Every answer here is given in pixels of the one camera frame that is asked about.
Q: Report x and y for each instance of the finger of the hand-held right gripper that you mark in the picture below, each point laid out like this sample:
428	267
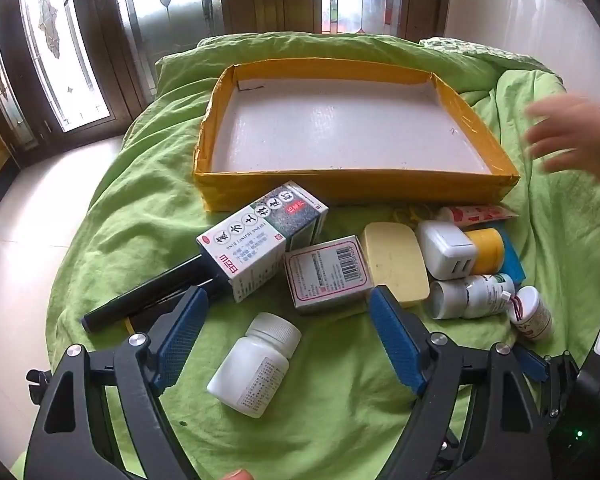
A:
535	361

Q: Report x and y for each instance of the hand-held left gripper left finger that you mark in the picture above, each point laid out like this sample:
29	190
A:
185	330

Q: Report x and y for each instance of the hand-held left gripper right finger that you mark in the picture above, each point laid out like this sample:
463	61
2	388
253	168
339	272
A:
395	340

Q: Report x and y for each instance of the black marker pen yellow tip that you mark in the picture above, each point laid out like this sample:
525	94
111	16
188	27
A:
150	311

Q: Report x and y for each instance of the white pill bottle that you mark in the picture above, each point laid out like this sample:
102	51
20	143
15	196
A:
252	365

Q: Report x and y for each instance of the white bottle with green label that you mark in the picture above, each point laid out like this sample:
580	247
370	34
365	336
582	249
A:
460	297

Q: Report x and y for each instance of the pale yellow soap bar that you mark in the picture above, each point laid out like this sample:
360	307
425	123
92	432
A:
395	260

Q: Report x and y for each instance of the small barcode medicine box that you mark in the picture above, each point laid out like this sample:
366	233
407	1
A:
325	275

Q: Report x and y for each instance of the blue battery pack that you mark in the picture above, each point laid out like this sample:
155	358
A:
514	265

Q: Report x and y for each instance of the white USB charger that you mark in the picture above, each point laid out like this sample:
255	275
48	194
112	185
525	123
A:
445	250

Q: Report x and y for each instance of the tall white medicine box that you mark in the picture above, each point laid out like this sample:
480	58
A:
260	240

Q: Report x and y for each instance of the yellow round jar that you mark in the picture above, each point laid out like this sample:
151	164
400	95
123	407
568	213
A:
485	252

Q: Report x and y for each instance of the yellow small scissors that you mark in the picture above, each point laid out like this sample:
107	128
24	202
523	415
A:
402	215

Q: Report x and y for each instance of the yellow cardboard tray box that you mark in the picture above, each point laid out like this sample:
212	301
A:
340	130

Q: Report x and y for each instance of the person's left hand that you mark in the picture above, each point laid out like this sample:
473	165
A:
236	475

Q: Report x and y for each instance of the person's right hand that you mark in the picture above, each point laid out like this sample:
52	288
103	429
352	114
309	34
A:
575	132

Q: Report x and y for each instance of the green blanket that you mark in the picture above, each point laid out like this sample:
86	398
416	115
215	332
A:
130	210

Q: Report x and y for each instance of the rose print hand cream tube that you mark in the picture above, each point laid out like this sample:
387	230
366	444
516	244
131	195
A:
475	214

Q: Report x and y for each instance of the green pillow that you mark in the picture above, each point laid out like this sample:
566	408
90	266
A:
190	65

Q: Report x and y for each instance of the floral patterned pillow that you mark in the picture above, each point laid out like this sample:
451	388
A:
460	46

